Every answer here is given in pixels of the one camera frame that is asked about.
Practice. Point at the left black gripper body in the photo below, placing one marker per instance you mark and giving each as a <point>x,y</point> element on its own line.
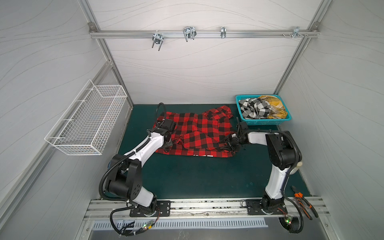
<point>170,143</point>

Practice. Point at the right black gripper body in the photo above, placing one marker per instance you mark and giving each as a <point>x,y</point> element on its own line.
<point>231,141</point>

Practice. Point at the red black plaid shirt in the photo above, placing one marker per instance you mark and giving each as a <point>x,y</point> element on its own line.
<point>200,134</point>

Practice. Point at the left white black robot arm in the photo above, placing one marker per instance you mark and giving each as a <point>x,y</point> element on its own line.
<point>123,179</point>

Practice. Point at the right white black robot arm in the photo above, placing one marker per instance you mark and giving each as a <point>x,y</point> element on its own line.
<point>284,155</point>

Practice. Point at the black white plaid shirt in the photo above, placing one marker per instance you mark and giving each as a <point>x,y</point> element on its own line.
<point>254,108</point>

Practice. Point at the teal plastic basket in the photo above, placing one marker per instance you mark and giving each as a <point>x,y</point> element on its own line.
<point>259,122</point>

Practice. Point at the yellow plaid shirt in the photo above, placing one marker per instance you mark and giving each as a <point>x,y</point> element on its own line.
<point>278,110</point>

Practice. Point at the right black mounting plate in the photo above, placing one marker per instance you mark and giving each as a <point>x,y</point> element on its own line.
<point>253,207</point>

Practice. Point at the black mounting plate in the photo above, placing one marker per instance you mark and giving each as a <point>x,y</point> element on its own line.
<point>156,208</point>
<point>253,207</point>

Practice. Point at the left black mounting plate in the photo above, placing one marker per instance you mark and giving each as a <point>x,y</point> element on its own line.
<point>156,208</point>

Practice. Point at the orange black pliers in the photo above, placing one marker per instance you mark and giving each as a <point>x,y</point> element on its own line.
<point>304,204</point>

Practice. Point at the metal U-bolt clamp left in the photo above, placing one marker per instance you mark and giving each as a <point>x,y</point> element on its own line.
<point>157,39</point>

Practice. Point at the metal u-bolt clamp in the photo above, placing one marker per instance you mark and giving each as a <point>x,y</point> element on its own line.
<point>157,39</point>
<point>189,33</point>

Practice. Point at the metal U-bolt clamp middle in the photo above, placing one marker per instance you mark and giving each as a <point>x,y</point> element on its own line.
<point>189,33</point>

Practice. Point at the white wire basket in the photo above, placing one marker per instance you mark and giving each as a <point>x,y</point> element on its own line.
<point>86,125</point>

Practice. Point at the white slotted cable duct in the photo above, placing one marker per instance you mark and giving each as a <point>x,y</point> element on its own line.
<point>170,224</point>

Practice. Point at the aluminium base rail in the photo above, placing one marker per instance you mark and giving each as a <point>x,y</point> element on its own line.
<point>180,208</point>

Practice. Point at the small metal ring clamp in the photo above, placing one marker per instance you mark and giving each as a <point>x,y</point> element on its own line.
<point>223,32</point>

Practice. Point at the aluminium cross rail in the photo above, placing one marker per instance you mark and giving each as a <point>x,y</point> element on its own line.
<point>201,34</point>

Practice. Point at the metal bracket with bolts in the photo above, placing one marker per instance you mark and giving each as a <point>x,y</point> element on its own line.
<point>295,34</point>

